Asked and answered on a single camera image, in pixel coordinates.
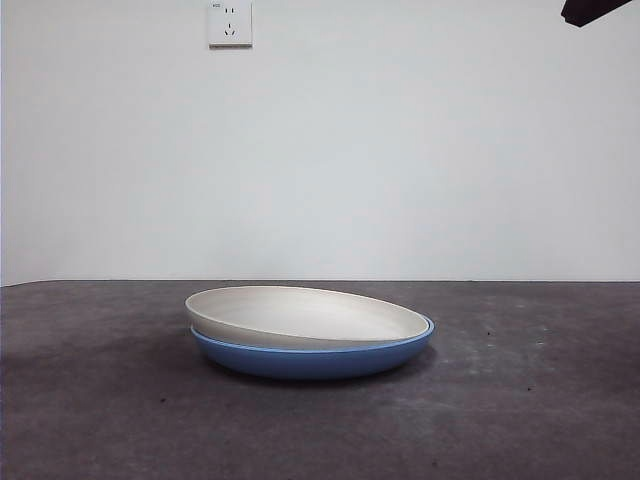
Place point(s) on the blue round plate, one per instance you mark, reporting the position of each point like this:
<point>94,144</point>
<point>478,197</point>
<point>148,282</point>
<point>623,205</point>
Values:
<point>310,365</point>

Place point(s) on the white round plate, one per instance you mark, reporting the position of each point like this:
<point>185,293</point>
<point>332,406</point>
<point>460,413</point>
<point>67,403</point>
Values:
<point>300,312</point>

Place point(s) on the white wall socket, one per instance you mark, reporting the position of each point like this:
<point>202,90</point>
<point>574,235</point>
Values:
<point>230,25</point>

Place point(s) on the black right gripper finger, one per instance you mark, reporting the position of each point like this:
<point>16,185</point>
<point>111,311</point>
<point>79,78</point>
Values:
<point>587,11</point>

